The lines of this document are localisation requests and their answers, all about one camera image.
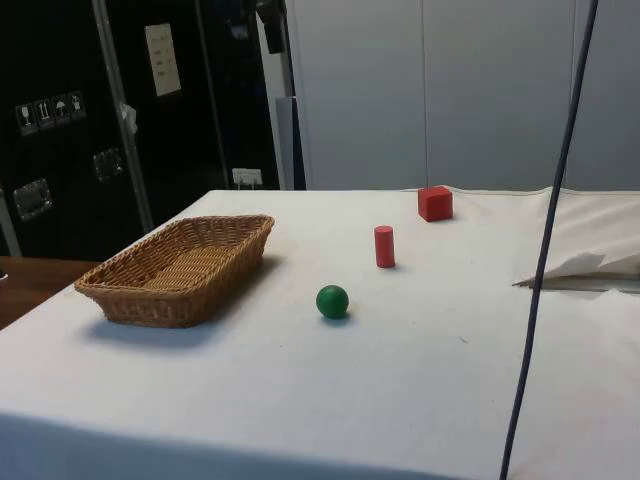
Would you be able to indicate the green ball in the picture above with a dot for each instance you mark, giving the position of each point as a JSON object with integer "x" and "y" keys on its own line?
{"x": 332, "y": 301}

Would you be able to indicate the red cylinder block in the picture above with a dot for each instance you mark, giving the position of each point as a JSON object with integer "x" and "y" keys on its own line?
{"x": 384, "y": 247}

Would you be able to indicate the brown wicker basket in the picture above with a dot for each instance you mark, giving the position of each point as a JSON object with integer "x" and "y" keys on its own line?
{"x": 150, "y": 306}

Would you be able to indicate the red cube block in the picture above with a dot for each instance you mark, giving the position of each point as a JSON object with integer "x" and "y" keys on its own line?
{"x": 435, "y": 205}

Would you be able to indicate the pale grey locker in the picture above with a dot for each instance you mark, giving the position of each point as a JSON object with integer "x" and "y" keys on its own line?
{"x": 360, "y": 90}
{"x": 615, "y": 90}
{"x": 500, "y": 90}

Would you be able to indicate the black cabinet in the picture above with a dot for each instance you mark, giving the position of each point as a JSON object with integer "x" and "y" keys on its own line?
{"x": 60, "y": 60}

